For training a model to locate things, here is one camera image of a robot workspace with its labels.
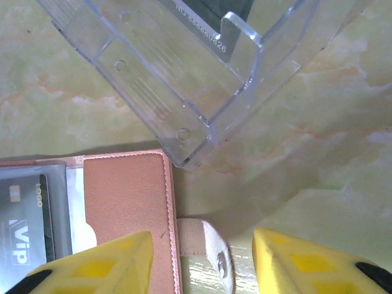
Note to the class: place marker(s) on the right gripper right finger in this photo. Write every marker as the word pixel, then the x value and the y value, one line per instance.
pixel 306 269

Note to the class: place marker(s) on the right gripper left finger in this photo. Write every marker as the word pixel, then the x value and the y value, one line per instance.
pixel 107 269

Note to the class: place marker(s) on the clear acrylic card stand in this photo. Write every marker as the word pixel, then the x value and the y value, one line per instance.
pixel 147 61

